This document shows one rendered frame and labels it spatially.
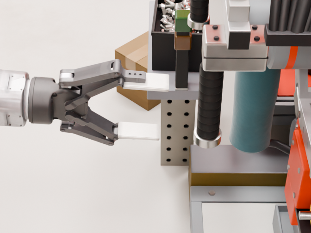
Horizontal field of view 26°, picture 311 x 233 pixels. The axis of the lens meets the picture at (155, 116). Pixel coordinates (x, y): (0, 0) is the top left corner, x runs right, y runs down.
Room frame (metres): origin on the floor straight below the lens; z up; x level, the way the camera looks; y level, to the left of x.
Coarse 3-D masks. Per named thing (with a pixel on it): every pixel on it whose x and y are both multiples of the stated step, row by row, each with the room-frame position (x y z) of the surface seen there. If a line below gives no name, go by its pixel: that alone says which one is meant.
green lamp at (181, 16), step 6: (174, 12) 1.33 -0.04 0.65; (180, 12) 1.32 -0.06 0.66; (186, 12) 1.32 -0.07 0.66; (174, 18) 1.32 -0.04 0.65; (180, 18) 1.30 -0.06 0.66; (186, 18) 1.30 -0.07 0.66; (174, 24) 1.31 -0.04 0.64; (180, 24) 1.30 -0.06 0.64; (186, 24) 1.30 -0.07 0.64; (180, 30) 1.30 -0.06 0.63; (186, 30) 1.30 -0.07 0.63
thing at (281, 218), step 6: (276, 204) 1.18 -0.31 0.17; (282, 204) 1.18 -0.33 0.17; (276, 210) 1.16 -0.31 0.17; (282, 210) 1.18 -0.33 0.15; (276, 216) 1.15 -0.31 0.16; (282, 216) 1.16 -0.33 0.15; (288, 216) 1.16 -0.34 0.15; (276, 222) 1.14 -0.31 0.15; (282, 222) 1.14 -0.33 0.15; (288, 222) 1.14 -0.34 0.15; (276, 228) 1.13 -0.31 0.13; (282, 228) 1.12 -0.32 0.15; (288, 228) 1.12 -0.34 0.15
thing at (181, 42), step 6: (174, 30) 1.33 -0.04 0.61; (174, 36) 1.30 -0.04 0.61; (180, 36) 1.30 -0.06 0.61; (186, 36) 1.30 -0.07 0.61; (174, 42) 1.30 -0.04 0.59; (180, 42) 1.30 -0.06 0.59; (186, 42) 1.30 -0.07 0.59; (174, 48) 1.30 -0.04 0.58; (180, 48) 1.30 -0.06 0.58; (186, 48) 1.30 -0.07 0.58
